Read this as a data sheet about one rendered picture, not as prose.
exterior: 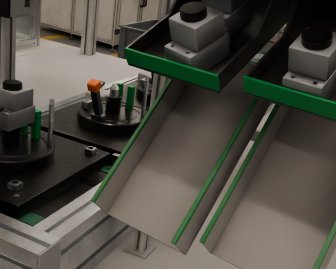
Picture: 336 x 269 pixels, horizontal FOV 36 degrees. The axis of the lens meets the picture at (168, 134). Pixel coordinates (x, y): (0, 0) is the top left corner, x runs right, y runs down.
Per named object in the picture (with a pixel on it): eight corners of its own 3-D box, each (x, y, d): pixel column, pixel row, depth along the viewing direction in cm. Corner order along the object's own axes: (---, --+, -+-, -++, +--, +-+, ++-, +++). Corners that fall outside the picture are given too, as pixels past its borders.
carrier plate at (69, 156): (17, 219, 71) (17, 205, 70) (-104, 168, 80) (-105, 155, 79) (110, 163, 91) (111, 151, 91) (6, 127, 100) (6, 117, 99)
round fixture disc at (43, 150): (14, 182, 76) (15, 169, 75) (-55, 155, 81) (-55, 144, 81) (70, 153, 88) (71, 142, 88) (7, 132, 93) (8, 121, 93)
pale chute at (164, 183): (186, 255, 61) (174, 244, 58) (105, 213, 68) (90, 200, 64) (287, 74, 70) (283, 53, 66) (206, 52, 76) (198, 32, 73)
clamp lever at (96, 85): (100, 118, 99) (95, 86, 94) (91, 115, 99) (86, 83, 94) (110, 107, 101) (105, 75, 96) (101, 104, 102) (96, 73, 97)
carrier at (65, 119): (132, 166, 91) (140, 99, 87) (25, 130, 100) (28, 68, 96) (186, 130, 112) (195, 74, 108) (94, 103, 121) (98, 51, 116)
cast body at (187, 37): (192, 80, 58) (186, 25, 53) (166, 67, 60) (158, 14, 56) (241, 47, 61) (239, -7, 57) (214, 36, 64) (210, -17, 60)
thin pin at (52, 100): (50, 148, 84) (52, 99, 81) (46, 147, 84) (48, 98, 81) (53, 147, 85) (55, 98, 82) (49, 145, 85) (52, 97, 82)
